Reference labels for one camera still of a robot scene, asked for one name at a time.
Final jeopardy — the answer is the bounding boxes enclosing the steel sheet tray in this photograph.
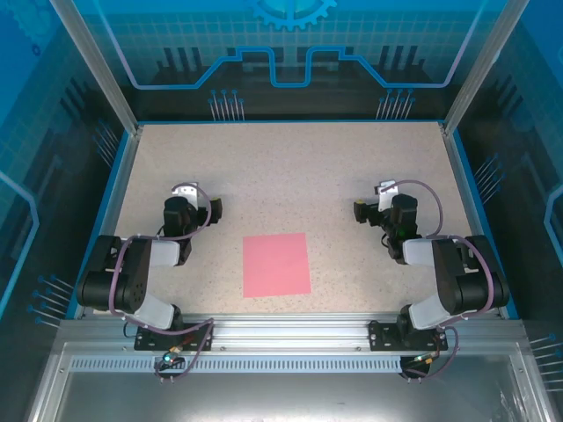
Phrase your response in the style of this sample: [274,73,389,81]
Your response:
[24,342,558,422]

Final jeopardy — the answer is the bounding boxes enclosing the blue table edge strip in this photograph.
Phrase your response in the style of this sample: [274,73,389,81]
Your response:
[451,130,521,321]
[64,130,134,321]
[135,117,446,126]

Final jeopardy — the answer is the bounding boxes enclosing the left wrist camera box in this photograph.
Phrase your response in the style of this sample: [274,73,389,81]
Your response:
[171,182,200,207]

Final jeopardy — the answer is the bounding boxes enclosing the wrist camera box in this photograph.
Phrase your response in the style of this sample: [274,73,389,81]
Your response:
[171,182,200,207]
[373,178,400,211]

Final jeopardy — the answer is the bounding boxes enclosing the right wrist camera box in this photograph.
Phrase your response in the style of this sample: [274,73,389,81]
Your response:
[373,178,400,211]

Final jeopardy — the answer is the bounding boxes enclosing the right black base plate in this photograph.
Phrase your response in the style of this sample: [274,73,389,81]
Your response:
[368,319,450,353]

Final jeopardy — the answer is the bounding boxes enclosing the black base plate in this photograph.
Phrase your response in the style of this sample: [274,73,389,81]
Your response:
[134,322,216,352]
[368,319,450,353]

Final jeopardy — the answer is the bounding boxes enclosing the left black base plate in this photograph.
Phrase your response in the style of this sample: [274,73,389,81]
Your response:
[134,322,216,352]

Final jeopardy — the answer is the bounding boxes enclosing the cable connector with LED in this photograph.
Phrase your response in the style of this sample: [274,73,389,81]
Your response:
[162,345,185,367]
[411,351,442,368]

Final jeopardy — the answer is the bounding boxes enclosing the slotted white cable duct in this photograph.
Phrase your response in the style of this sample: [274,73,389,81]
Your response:
[69,356,441,375]

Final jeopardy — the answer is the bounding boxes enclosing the aluminium frame post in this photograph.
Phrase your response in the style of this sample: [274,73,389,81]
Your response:
[47,0,145,136]
[441,0,528,136]

